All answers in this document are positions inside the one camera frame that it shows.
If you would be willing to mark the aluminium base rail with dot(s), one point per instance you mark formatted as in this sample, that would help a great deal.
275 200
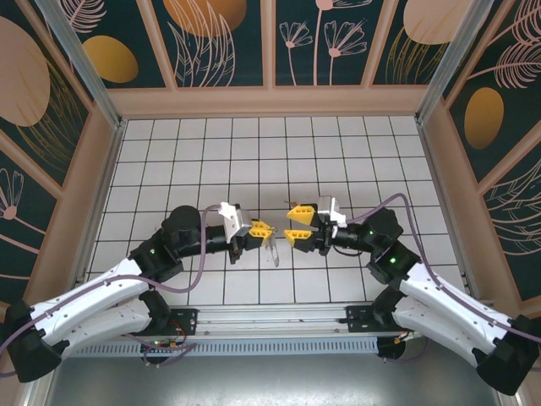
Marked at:
270 319

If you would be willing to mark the dark panel with golden oval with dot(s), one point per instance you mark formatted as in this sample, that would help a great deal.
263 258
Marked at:
143 63

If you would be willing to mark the dark panel, oval and feathers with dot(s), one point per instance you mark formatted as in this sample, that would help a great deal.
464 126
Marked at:
484 118

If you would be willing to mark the small clear plastic bag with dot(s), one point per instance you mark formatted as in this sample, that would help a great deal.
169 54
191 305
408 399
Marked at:
274 251

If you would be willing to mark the dark panel, orange circle, leaves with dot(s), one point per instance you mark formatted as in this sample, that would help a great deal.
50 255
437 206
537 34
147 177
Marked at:
249 51

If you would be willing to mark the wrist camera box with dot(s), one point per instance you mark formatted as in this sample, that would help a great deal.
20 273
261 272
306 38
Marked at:
329 209
243 220

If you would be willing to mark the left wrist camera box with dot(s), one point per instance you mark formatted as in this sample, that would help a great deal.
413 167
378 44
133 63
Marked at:
243 220

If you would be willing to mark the aluminium corner post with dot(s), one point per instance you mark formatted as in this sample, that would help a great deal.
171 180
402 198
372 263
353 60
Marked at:
86 72
454 63

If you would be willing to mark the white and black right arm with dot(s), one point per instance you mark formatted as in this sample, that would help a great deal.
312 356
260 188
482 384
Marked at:
456 308

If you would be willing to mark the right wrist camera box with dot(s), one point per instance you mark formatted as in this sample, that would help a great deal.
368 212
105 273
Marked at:
329 209

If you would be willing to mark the small bronze key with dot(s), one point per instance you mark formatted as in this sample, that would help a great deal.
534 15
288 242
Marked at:
289 202

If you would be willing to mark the dark panel, single pink flower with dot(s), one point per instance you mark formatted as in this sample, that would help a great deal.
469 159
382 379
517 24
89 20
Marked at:
17 237

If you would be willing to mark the grey metal sheet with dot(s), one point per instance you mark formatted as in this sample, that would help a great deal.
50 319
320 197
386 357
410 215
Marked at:
253 385

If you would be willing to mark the dark panel with pink flowers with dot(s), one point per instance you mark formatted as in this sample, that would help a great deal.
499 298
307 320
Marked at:
313 67

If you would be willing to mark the dark panel with pink fronds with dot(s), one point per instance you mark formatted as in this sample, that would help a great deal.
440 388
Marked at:
515 228

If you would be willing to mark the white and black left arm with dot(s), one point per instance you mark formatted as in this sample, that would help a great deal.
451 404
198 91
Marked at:
84 292

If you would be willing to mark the aluminium side rail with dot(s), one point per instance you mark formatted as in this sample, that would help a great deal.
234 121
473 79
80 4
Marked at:
452 211
101 203

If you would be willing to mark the dark panel with beige circle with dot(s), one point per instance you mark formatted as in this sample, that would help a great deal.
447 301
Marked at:
21 84
422 17

